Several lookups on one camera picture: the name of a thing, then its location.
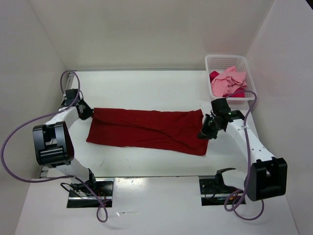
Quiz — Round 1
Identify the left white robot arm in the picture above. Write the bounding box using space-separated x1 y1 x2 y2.
32 100 98 196

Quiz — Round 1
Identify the white plastic basket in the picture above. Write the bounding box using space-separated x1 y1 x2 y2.
205 55 256 103

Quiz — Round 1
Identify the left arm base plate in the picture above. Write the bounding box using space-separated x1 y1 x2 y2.
60 178 114 209

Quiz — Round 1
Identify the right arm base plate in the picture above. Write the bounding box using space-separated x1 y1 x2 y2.
199 176 237 206

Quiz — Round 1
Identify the magenta t shirt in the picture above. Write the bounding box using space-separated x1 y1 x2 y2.
208 70 246 98

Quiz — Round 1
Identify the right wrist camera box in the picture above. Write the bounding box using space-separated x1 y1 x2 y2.
211 97 231 116

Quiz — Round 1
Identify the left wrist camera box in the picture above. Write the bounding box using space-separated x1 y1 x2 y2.
63 89 80 107

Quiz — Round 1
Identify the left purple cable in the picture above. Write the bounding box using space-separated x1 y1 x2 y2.
1 70 112 223

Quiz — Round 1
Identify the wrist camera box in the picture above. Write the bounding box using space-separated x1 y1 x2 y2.
211 97 231 116
63 89 80 107

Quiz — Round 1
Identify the light pink t shirt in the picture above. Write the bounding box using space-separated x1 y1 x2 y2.
209 66 247 97

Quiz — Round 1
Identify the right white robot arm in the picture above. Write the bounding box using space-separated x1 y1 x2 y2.
198 110 288 201

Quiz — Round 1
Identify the dark red t shirt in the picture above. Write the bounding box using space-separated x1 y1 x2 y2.
86 108 208 156

